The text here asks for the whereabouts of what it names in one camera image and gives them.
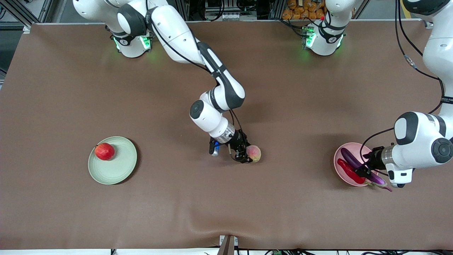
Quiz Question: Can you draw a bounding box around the pink yellow peach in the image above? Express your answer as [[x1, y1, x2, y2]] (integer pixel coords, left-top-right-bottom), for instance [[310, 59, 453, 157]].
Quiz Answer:
[[247, 145, 262, 163]]

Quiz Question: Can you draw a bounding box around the red chili pepper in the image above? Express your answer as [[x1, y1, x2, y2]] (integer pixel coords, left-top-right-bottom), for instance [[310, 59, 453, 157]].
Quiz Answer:
[[337, 158, 367, 185]]

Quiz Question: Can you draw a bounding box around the long purple eggplant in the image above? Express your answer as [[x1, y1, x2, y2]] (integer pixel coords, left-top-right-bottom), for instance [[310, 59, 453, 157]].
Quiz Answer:
[[340, 148, 392, 192]]

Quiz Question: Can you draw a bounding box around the red yellow apple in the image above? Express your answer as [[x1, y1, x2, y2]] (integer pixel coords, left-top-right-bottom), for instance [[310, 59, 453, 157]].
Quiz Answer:
[[94, 142, 115, 161]]

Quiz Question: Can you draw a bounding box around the pink round plate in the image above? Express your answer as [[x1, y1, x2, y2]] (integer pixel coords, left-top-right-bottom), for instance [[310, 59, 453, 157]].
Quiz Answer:
[[333, 142, 379, 187]]

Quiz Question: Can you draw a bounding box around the brown table mat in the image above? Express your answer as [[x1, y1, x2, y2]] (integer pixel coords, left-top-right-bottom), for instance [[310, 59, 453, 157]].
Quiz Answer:
[[0, 20, 453, 250]]

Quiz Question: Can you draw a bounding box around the light green round plate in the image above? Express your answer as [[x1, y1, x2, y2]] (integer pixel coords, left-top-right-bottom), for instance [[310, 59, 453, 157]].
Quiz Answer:
[[88, 136, 138, 185]]

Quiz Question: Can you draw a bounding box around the grey equipment box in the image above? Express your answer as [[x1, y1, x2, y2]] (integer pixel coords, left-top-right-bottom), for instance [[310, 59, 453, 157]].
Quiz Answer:
[[205, 0, 259, 21]]

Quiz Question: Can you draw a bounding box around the orange food pile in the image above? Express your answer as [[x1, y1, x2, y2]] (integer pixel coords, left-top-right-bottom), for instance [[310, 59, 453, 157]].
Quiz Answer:
[[282, 0, 325, 21]]

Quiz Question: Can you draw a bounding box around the grey metal bracket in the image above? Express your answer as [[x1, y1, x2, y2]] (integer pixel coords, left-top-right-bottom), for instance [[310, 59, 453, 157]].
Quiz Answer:
[[218, 235, 239, 255]]

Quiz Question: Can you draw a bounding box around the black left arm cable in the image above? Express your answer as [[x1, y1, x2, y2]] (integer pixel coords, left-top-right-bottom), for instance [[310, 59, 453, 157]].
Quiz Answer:
[[359, 0, 446, 170]]

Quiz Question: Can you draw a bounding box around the aluminium frame corner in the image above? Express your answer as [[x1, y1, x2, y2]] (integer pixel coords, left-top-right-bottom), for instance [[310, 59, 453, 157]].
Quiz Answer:
[[0, 0, 53, 34]]

